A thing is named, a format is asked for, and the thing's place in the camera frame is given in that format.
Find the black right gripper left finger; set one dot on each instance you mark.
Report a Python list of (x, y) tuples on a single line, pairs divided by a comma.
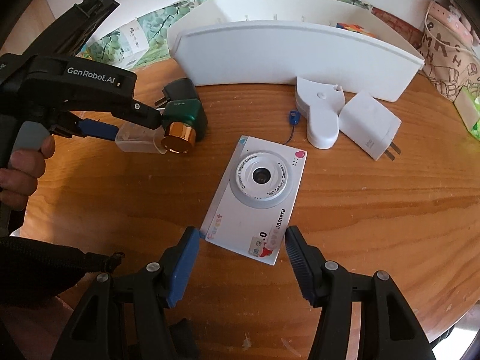
[(123, 317)]

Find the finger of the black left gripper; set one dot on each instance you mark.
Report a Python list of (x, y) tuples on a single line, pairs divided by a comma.
[(120, 107), (86, 128)]

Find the white plastic dispenser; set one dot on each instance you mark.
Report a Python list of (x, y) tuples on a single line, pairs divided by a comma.
[(320, 105)]

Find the white storage bin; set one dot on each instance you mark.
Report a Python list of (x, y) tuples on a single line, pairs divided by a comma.
[(225, 42)]

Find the person left hand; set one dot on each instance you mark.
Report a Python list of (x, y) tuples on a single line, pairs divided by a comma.
[(20, 179)]

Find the white toy camera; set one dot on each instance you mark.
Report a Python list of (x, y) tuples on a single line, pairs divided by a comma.
[(255, 198)]

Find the letter print paper bag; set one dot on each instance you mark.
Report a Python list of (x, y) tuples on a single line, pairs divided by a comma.
[(447, 48)]

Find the clear perfume bottle gold cap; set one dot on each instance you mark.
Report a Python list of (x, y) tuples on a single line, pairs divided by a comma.
[(179, 138)]

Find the white power adapter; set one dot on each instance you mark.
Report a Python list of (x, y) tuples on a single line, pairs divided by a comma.
[(370, 125)]

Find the white grape carton box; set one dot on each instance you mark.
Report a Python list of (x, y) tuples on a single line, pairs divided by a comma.
[(130, 45)]

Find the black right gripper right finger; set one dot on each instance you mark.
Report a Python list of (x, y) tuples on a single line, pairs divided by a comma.
[(389, 328)]

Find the green box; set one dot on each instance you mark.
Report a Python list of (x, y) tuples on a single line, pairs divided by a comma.
[(189, 112)]

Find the green tissue pack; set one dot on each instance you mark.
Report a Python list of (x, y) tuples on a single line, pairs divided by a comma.
[(467, 106)]

